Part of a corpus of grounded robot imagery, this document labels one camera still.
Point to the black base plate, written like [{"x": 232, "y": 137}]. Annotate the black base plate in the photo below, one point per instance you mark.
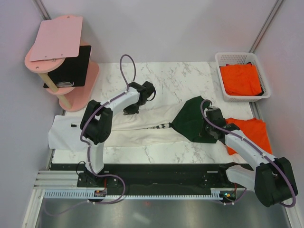
[{"x": 157, "y": 178}]

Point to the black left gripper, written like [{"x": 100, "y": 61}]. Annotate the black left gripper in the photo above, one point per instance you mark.
[{"x": 128, "y": 111}]

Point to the cream and green t-shirt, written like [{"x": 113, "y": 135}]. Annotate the cream and green t-shirt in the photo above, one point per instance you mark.
[{"x": 181, "y": 122}]

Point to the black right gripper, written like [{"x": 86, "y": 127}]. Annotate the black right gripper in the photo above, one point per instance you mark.
[{"x": 205, "y": 122}]

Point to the white folded t-shirt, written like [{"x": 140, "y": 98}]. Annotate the white folded t-shirt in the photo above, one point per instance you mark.
[{"x": 62, "y": 136}]

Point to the orange t-shirt on table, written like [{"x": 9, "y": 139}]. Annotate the orange t-shirt on table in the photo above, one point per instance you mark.
[{"x": 255, "y": 130}]

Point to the white plastic basket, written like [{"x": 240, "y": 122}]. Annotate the white plastic basket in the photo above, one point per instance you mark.
[{"x": 232, "y": 58}]

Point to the white slotted cable duct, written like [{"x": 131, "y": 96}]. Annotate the white slotted cable duct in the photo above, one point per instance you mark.
[{"x": 94, "y": 195}]

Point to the pink tiered shelf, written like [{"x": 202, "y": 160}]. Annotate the pink tiered shelf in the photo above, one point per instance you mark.
[{"x": 63, "y": 61}]

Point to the orange t-shirt in basket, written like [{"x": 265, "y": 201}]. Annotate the orange t-shirt in basket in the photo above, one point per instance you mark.
[{"x": 241, "y": 80}]

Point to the black clipboard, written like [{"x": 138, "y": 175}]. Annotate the black clipboard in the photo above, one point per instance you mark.
[{"x": 73, "y": 71}]

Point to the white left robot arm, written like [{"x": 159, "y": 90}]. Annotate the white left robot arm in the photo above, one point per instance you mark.
[{"x": 96, "y": 124}]

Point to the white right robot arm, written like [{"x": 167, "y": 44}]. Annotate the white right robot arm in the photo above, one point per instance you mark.
[{"x": 270, "y": 178}]

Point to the pink clipboard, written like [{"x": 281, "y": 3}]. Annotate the pink clipboard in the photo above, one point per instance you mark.
[{"x": 57, "y": 38}]

